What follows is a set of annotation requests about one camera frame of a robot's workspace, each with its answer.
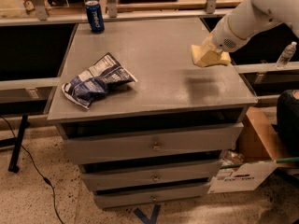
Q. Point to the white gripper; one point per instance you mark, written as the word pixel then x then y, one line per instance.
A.
pixel 224 34

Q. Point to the yellow sponge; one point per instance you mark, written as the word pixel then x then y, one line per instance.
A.
pixel 195 52

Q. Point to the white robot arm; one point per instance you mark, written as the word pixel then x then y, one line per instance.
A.
pixel 285 11

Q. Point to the blue chip bag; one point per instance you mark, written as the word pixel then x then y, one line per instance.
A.
pixel 97 81

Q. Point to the clear plastic water bottle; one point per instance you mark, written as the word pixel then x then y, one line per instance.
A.
pixel 286 55

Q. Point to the cardboard box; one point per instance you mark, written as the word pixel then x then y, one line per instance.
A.
pixel 263 152

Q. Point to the grey drawer cabinet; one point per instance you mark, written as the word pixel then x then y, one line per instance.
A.
pixel 170 93

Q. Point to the blue pepsi can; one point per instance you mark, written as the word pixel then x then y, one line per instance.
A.
pixel 94 16

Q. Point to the top grey drawer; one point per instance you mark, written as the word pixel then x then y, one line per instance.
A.
pixel 137 146

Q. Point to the grey drawer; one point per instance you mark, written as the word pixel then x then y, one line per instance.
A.
pixel 137 146
pixel 149 175
pixel 165 194

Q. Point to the middle grey drawer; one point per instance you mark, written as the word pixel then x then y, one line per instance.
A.
pixel 149 175

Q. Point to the bottom grey drawer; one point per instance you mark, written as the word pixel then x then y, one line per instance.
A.
pixel 165 194

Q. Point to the black table leg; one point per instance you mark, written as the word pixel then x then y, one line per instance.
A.
pixel 13 167

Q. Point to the metal rail frame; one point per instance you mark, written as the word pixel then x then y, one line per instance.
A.
pixel 24 12

